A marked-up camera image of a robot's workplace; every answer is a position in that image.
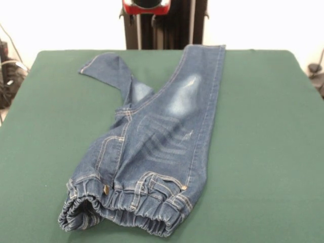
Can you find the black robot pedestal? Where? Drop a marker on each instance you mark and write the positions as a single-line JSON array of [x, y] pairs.
[[177, 30]]

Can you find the blue denim jeans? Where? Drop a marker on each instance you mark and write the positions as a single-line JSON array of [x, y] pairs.
[[162, 152]]

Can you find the dark green tablecloth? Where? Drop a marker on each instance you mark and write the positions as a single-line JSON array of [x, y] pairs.
[[253, 164]]

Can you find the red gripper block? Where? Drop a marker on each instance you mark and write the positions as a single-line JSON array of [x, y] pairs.
[[146, 10]]

